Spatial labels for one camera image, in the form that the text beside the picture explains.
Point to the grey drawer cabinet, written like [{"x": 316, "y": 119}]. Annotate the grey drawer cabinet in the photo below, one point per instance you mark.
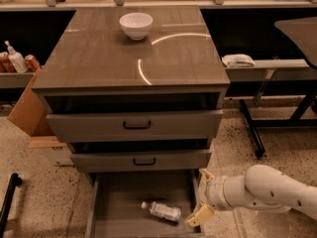
[{"x": 96, "y": 68}]

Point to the white cardboard box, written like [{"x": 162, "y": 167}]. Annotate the white cardboard box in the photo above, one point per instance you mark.
[{"x": 56, "y": 152}]

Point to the black stand foot left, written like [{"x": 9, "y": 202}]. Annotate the black stand foot left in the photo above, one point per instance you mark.
[{"x": 14, "y": 181}]

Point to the red soda can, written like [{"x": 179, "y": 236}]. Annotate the red soda can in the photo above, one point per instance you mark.
[
  {"x": 5, "y": 63},
  {"x": 32, "y": 62}
]

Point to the grey top drawer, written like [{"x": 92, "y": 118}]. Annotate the grey top drawer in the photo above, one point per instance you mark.
[{"x": 150, "y": 126}]

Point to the grey right shelf rail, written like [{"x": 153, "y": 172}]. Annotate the grey right shelf rail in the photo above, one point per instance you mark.
[{"x": 273, "y": 69}]

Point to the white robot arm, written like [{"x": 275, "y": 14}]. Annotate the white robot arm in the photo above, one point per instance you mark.
[{"x": 259, "y": 188}]

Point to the clear plastic water bottle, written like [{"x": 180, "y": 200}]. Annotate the clear plastic water bottle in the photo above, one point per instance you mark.
[{"x": 162, "y": 211}]

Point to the white ceramic bowl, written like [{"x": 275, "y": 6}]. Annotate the white ceramic bowl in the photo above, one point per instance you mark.
[{"x": 136, "y": 26}]

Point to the grey left shelf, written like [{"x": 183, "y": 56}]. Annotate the grey left shelf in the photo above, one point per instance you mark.
[{"x": 14, "y": 79}]

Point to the grey side table top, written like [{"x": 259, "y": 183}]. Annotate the grey side table top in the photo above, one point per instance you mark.
[{"x": 303, "y": 32}]

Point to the grey open bottom drawer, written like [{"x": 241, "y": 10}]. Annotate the grey open bottom drawer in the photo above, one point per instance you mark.
[{"x": 116, "y": 210}]

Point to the folded white cloth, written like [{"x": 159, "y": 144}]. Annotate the folded white cloth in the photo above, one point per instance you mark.
[{"x": 238, "y": 60}]

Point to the black table leg frame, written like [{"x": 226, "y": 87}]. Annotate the black table leg frame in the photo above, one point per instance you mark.
[{"x": 295, "y": 120}]

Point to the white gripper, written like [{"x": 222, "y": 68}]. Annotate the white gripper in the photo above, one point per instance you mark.
[{"x": 214, "y": 192}]

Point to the white pump dispenser bottle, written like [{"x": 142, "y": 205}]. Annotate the white pump dispenser bottle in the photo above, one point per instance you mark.
[{"x": 16, "y": 59}]

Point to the grey middle drawer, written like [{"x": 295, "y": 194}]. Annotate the grey middle drawer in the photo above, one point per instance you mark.
[{"x": 141, "y": 161}]

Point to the red soda can left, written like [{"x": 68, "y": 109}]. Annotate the red soda can left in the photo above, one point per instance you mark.
[{"x": 5, "y": 63}]

